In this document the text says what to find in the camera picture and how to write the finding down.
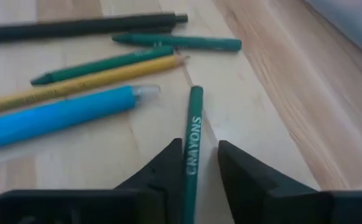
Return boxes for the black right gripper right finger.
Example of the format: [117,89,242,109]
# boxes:
[217,141,362,224]

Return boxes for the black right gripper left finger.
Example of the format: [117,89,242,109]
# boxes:
[0,139,184,224]

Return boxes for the green crayon with CRAYONS print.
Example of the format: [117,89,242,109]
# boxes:
[182,85,204,224]

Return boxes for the blue multicolour pen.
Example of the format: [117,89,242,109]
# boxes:
[0,83,162,152]

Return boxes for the yellow pencil with pink eraser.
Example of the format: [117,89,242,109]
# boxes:
[0,54,190,116]

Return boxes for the black pen with white print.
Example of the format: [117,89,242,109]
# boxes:
[0,11,189,43]

